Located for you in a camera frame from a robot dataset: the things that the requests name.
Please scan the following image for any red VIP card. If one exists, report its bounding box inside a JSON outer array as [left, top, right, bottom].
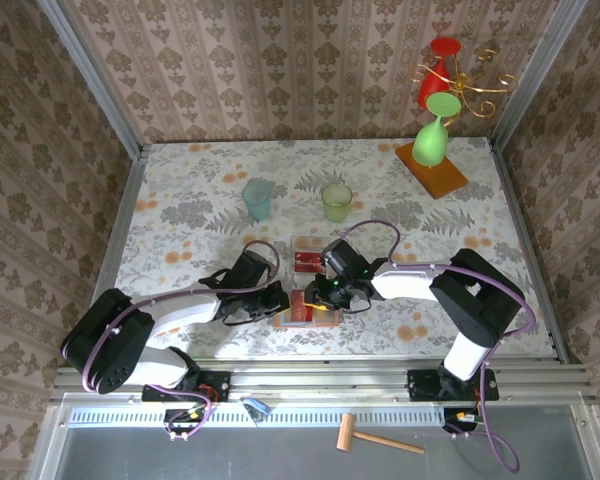
[[290, 290, 317, 324], [293, 251, 331, 274]]

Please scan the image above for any clear plastic card tray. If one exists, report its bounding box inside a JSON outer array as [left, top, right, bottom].
[[290, 233, 334, 275]]

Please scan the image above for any green glass tumbler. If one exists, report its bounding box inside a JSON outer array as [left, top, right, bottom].
[[321, 181, 354, 224]]

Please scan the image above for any small blue tape piece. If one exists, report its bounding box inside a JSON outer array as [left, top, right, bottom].
[[242, 397, 273, 418]]

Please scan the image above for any teal glass tumbler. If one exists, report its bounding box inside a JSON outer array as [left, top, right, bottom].
[[241, 178, 274, 223]]

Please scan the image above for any wooden mallet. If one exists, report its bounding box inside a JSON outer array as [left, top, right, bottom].
[[335, 412, 426, 456]]

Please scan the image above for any floral print tablecloth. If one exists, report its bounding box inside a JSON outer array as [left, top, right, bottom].
[[104, 138, 556, 359]]

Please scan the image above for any wooden base gold glass rack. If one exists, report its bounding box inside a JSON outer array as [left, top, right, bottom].
[[394, 47, 520, 201]]

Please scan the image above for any green wine glass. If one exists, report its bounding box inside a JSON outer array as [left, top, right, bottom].
[[411, 92, 463, 168]]

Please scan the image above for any red wine glass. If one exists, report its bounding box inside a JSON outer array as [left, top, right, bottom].
[[417, 37, 464, 111]]

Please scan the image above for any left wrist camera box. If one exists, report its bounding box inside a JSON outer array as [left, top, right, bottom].
[[199, 249, 276, 295]]

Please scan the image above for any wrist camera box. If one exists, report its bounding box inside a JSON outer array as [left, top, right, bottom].
[[321, 238, 367, 277], [199, 249, 276, 295]]

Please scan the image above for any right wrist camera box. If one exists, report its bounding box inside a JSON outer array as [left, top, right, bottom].
[[321, 238, 367, 277]]

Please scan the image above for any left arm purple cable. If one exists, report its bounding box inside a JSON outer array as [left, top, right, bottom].
[[82, 241, 281, 442]]

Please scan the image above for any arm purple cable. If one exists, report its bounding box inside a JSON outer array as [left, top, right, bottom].
[[338, 220, 538, 474], [82, 241, 281, 442]]

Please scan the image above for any aluminium profile frame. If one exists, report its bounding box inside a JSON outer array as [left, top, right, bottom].
[[27, 0, 600, 480]]

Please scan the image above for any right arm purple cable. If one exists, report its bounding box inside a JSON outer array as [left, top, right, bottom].
[[338, 220, 538, 474]]

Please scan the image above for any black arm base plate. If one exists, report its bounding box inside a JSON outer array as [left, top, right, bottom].
[[406, 368, 500, 403], [140, 370, 232, 404]]

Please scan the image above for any slotted white cable duct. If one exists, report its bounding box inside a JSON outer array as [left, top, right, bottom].
[[68, 406, 451, 429]]

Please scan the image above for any black connector box with wires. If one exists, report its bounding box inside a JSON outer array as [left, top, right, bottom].
[[162, 406, 214, 442], [441, 406, 487, 437]]

